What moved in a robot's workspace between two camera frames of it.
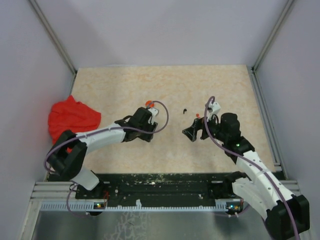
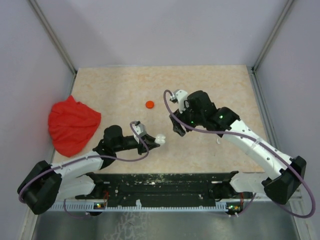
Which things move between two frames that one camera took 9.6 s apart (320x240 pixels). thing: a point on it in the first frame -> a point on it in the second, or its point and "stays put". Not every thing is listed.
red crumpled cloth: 72,116 stays put
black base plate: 153,187 stays put
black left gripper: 146,137 -> 150,141
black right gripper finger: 198,124 -> 178,127
